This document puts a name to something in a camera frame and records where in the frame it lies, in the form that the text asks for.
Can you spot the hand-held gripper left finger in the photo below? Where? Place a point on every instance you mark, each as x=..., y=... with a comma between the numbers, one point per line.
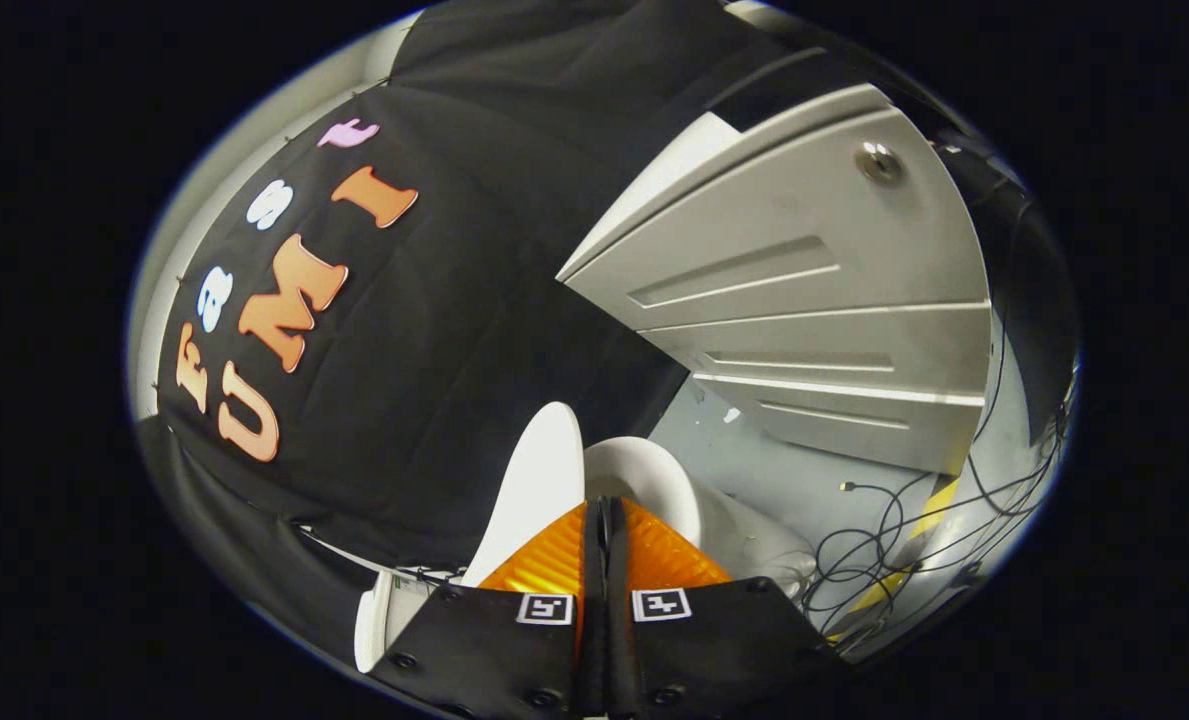
x=499, y=650

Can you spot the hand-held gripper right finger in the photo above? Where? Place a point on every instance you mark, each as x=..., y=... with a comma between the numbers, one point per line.
x=714, y=650

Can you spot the white toilet lid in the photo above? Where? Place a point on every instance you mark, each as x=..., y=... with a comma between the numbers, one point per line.
x=539, y=470

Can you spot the white toilet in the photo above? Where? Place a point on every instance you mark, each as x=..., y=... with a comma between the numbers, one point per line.
x=649, y=475

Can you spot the yellow floor tape strip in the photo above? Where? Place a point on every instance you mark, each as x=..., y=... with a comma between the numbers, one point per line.
x=939, y=502

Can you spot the black backdrop cloth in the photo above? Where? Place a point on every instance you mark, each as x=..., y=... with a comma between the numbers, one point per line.
x=434, y=350

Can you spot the white drawer cabinet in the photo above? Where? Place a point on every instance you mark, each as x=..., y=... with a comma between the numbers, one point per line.
x=804, y=230

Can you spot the round metal cabinet knob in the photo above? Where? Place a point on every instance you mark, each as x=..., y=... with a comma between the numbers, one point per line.
x=879, y=163

